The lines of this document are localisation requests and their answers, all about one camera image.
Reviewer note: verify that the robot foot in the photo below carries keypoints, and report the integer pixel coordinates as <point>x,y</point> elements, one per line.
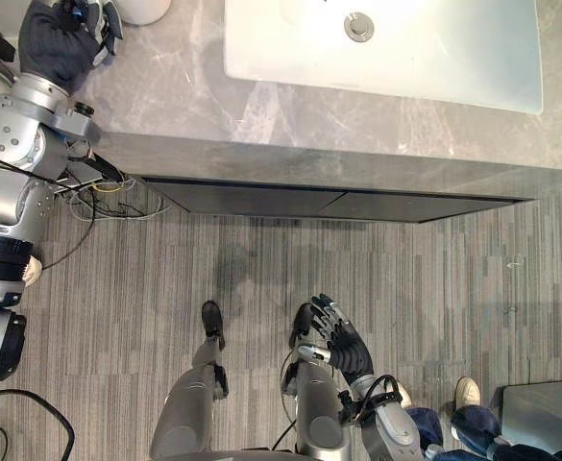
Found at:
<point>300,326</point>
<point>212,319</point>

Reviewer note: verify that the metal sink drain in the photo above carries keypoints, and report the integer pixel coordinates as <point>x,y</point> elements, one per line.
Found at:
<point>358,26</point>

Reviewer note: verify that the white sink basin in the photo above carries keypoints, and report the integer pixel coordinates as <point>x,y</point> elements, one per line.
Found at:
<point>405,62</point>

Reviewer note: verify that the silver robot left leg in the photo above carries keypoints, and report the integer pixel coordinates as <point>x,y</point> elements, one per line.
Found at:
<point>189,408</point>

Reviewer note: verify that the grey box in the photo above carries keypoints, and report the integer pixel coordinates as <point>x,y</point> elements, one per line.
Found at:
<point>544,413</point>

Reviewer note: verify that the silver robot leg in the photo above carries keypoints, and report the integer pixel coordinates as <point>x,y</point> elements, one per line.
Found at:
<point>189,408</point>
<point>316,413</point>

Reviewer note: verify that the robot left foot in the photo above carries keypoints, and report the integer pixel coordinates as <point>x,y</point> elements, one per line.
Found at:
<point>212,319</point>

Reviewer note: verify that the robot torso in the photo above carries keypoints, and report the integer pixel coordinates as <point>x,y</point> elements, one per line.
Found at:
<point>247,454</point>

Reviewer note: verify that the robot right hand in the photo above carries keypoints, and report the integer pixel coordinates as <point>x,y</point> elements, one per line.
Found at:
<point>350,350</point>

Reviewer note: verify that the beige mug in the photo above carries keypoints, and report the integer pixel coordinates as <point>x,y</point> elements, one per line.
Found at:
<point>143,9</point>

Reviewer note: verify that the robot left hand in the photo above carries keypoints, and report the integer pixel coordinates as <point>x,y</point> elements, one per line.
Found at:
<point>55,43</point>

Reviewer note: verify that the grey stone vanity cabinet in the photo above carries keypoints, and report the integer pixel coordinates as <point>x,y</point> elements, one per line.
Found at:
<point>189,96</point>

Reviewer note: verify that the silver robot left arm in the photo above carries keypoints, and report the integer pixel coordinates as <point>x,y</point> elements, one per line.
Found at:
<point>7,144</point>

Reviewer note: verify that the silver robot right leg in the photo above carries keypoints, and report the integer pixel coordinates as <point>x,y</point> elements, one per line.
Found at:
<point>316,413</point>

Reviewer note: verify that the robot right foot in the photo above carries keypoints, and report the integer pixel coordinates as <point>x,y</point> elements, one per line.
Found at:
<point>300,326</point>

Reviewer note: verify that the person's leg in blue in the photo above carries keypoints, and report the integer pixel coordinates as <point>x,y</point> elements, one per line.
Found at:
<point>477,427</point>
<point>427,429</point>

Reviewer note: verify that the person's white shoe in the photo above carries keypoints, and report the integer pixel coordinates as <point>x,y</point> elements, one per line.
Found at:
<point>33,271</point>

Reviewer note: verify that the person's cream shoe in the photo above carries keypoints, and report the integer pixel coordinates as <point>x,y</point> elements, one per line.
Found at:
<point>404,395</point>
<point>468,391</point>

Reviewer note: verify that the black equipment on floor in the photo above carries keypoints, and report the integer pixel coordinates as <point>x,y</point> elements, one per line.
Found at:
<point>103,168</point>

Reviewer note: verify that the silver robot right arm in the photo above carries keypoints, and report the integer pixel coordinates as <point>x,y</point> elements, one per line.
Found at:
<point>396,427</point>

